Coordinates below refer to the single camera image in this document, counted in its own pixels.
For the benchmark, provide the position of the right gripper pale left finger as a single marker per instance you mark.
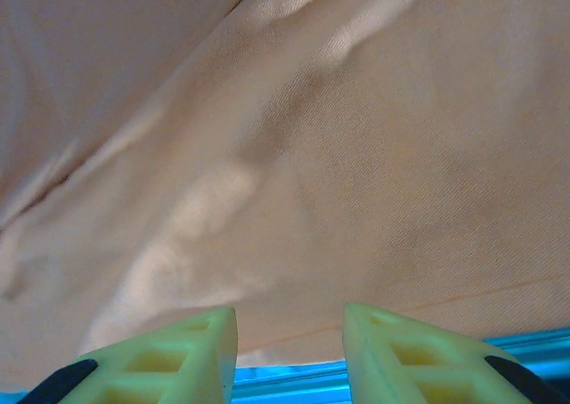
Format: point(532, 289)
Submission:
point(178, 364)

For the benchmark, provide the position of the right gripper pale right finger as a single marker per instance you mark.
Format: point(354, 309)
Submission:
point(423, 368)

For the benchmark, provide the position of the orange trousers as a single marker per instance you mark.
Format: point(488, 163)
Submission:
point(311, 155)

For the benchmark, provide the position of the teal plastic basket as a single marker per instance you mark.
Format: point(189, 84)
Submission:
point(289, 382)

